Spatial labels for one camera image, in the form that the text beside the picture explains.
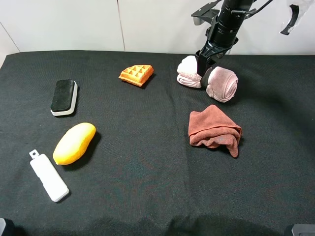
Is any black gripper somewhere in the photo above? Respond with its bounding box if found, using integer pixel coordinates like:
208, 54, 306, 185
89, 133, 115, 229
195, 40, 231, 77

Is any pink towel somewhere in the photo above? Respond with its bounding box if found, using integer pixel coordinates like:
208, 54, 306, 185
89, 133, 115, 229
177, 56, 238, 103

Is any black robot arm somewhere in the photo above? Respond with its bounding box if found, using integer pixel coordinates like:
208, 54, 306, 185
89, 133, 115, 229
191, 0, 254, 77

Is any grey object bottom right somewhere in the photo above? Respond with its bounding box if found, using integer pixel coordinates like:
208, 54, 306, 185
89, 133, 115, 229
291, 224, 315, 236

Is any grey object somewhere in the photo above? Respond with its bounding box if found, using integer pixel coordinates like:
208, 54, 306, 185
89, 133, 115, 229
291, 224, 315, 236
0, 218, 7, 236

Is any grey object bottom left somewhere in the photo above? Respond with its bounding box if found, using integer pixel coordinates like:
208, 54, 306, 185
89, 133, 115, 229
0, 218, 7, 236

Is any reddish brown cloth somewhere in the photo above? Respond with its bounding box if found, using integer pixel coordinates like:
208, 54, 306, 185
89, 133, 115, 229
188, 105, 242, 158

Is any orange waffle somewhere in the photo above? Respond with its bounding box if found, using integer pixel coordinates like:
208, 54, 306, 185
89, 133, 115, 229
119, 65, 154, 87

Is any black and white eraser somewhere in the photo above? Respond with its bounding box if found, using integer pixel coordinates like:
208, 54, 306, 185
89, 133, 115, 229
50, 79, 78, 117

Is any yellow mango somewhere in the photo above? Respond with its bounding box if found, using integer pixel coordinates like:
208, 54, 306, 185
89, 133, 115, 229
53, 122, 96, 165

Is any white plastic case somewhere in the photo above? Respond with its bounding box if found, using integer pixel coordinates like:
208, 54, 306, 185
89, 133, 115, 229
29, 149, 69, 203

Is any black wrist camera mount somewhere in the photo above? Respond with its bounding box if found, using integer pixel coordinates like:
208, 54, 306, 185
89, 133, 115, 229
191, 0, 220, 26

